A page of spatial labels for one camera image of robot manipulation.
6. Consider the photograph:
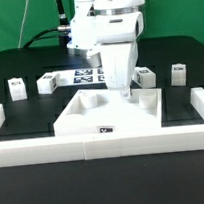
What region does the black cable bundle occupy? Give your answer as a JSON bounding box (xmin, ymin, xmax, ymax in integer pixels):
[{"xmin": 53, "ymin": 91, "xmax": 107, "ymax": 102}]
[{"xmin": 20, "ymin": 24, "xmax": 73, "ymax": 50}]

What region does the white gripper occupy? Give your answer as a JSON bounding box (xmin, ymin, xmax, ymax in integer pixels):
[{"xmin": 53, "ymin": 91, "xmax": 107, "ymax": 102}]
[{"xmin": 100, "ymin": 42, "xmax": 138, "ymax": 100}]

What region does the white U-shaped obstacle fence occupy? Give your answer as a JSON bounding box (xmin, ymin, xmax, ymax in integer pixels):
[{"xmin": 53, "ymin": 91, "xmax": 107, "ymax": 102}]
[{"xmin": 0, "ymin": 85, "xmax": 204, "ymax": 168}]

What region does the fiducial marker sheet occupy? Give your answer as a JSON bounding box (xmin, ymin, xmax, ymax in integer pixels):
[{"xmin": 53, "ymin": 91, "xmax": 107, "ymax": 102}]
[{"xmin": 58, "ymin": 68, "xmax": 105, "ymax": 87}]

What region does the white square tabletop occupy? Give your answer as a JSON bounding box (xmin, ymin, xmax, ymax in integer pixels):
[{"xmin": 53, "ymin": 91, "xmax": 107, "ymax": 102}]
[{"xmin": 54, "ymin": 88, "xmax": 162, "ymax": 136}]

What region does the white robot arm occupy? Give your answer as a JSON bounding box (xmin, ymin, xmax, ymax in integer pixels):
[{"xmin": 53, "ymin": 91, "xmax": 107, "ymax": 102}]
[{"xmin": 67, "ymin": 0, "xmax": 145, "ymax": 99}]

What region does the thin white cable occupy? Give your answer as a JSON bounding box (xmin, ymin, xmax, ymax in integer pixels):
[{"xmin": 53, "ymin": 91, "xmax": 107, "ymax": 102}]
[{"xmin": 13, "ymin": 0, "xmax": 35, "ymax": 49}]

